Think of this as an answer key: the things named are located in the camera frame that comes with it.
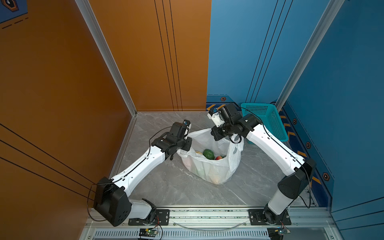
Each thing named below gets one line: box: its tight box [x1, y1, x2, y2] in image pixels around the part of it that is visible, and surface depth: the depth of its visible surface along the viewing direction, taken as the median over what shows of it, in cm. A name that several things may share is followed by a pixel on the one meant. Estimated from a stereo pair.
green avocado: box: [202, 149, 215, 160], surface depth 93 cm
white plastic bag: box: [177, 128, 244, 185], surface depth 79 cm
